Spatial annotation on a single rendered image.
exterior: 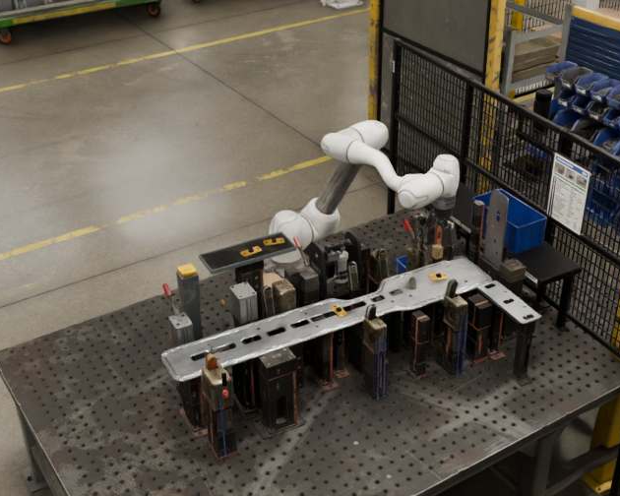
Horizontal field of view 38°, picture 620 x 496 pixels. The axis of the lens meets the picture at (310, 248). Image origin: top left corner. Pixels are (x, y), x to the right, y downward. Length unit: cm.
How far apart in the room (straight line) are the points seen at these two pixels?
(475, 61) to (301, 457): 309
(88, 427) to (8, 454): 109
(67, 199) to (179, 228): 95
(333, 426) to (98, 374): 101
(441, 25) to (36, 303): 300
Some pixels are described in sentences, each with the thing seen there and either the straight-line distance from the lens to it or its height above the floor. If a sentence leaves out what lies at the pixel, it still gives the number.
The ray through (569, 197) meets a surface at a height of 129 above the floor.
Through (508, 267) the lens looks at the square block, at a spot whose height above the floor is 106.
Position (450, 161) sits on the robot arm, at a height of 155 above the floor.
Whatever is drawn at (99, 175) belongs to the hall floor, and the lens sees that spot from 692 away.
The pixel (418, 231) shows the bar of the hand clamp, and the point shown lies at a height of 115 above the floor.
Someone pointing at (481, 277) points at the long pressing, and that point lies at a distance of 380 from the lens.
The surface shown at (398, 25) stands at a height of 112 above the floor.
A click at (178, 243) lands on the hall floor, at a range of 596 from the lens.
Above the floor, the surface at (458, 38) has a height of 120.
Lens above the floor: 309
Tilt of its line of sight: 32 degrees down
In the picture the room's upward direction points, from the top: 1 degrees counter-clockwise
